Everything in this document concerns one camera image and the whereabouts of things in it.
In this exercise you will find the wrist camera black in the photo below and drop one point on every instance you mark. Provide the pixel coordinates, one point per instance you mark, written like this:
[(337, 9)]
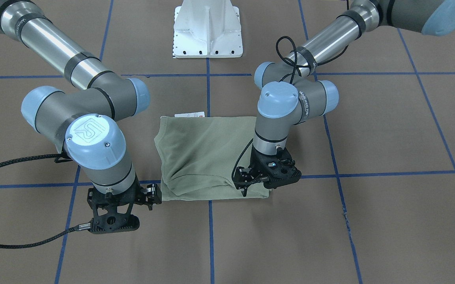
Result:
[(111, 222), (280, 170)]

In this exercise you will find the white pedestal base plate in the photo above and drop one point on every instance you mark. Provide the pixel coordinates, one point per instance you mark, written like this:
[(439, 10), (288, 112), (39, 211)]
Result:
[(207, 29)]

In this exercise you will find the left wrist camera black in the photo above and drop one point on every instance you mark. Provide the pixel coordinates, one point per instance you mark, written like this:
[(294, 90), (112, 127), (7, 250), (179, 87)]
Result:
[(280, 170)]

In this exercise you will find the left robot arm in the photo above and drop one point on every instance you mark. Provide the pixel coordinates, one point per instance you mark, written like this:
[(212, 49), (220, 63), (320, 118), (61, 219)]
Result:
[(288, 98)]

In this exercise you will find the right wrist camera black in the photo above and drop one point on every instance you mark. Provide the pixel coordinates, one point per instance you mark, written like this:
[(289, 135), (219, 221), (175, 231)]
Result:
[(111, 222)]

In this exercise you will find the white shirt hang tag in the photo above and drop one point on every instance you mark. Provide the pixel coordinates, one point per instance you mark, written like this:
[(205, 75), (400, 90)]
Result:
[(190, 115)]

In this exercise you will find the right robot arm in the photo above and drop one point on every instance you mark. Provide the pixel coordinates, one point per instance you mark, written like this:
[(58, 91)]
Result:
[(82, 124)]

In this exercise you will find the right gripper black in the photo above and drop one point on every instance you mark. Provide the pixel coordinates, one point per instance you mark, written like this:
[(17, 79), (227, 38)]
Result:
[(150, 195)]

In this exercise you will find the olive green long-sleeve shirt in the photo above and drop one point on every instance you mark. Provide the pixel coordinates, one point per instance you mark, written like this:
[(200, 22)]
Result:
[(198, 156)]

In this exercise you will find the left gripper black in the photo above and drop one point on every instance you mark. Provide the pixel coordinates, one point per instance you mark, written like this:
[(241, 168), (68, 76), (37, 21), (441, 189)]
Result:
[(244, 176)]

